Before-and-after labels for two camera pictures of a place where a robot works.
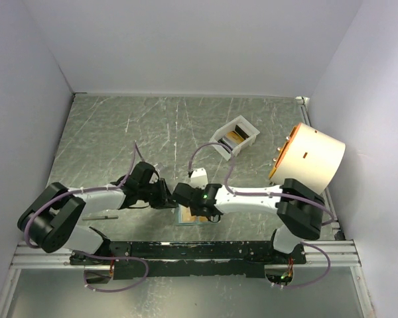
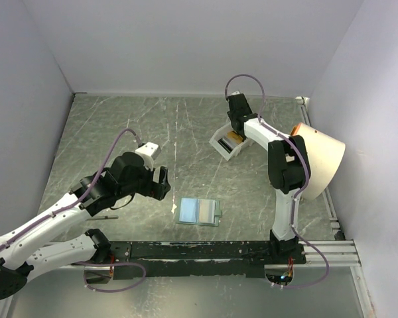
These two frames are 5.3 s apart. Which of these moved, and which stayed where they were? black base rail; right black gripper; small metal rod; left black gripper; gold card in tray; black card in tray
Moved: right black gripper; left black gripper
Stayed: black base rail; gold card in tray; black card in tray; small metal rod
